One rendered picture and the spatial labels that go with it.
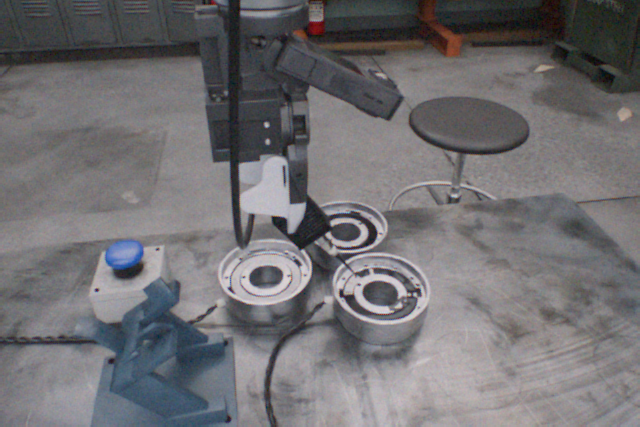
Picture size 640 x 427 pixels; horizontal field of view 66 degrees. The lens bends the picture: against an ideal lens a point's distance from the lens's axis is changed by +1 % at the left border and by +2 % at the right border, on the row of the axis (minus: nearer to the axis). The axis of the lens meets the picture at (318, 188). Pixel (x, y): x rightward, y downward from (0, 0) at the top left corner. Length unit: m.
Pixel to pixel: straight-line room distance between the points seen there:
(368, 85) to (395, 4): 4.07
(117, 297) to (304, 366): 0.21
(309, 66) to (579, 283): 0.44
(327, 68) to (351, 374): 0.30
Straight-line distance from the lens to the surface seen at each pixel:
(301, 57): 0.39
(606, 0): 3.70
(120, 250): 0.57
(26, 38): 4.04
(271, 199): 0.44
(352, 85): 0.40
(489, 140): 1.35
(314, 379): 0.52
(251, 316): 0.54
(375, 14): 4.44
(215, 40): 0.40
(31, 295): 0.68
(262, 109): 0.39
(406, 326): 0.52
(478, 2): 4.75
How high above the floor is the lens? 1.22
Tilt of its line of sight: 34 degrees down
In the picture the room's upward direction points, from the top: straight up
